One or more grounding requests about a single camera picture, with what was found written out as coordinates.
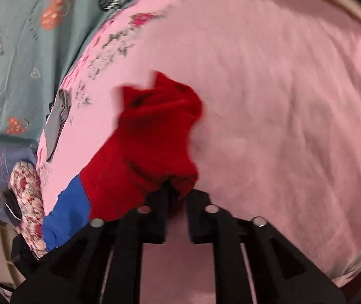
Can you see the grey cloth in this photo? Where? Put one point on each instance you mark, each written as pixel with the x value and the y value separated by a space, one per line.
pixel 57 123

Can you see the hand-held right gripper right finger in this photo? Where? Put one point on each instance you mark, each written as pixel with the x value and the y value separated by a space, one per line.
pixel 199 221

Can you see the red pants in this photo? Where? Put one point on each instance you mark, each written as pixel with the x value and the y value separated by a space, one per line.
pixel 148 139

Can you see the red floral pillow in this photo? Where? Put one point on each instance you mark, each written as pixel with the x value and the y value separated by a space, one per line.
pixel 30 202

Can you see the pink floral blanket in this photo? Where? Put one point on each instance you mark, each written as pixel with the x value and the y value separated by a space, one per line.
pixel 263 101

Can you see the blue pants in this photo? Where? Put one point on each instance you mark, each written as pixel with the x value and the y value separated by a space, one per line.
pixel 68 212

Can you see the green printed bed sheet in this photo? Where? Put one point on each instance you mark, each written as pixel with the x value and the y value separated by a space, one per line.
pixel 25 63

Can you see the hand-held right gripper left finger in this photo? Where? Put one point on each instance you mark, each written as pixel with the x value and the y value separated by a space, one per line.
pixel 156 221

